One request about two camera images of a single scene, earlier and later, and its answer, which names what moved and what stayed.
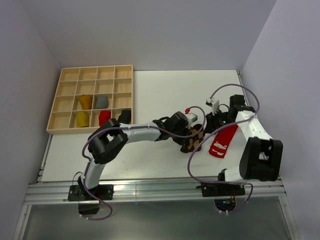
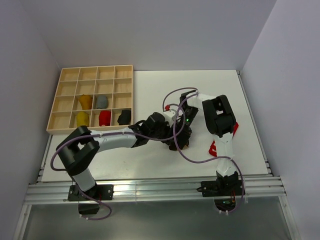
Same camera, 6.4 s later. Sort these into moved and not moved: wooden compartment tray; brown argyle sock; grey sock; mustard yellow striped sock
Moved: brown argyle sock
Not moved: mustard yellow striped sock; grey sock; wooden compartment tray
